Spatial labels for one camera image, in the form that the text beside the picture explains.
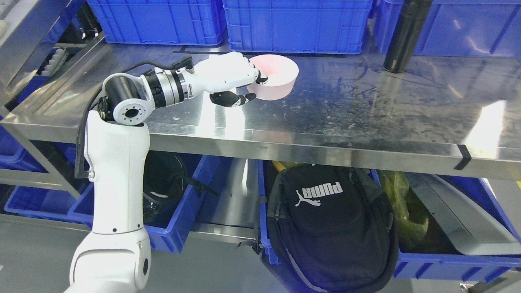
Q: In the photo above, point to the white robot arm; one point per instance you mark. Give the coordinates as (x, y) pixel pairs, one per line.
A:
(113, 142)

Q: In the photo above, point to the black motorcycle helmet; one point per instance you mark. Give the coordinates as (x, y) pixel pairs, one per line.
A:
(164, 184)

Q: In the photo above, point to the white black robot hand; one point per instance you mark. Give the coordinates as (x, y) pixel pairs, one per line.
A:
(220, 74)

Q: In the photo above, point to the pink ikea bowl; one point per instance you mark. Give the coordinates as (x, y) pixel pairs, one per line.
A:
(281, 72)

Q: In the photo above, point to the black thermos bottle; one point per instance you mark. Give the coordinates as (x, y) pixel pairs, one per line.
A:
(406, 34)

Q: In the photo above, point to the blue crate top left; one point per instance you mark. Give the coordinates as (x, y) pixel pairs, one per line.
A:
(161, 22)

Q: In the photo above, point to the blue crate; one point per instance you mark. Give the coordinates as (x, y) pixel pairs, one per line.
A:
(297, 26)
(161, 22)
(471, 28)

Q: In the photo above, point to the grey plastic panel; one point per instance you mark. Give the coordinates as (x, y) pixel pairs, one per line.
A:
(468, 213)

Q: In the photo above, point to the black puma backpack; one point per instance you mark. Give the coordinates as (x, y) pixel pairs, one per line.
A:
(328, 229)

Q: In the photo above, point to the blue bin lower right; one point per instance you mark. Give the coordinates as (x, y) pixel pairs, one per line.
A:
(458, 267)

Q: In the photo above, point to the yellow plastic bag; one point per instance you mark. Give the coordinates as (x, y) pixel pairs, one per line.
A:
(411, 215)

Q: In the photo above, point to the blue crate top middle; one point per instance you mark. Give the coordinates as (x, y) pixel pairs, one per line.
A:
(297, 26)

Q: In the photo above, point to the blue bin with helmet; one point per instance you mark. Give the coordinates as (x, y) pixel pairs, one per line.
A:
(206, 179)

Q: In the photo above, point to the blue crate top right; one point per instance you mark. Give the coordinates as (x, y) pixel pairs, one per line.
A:
(471, 28)

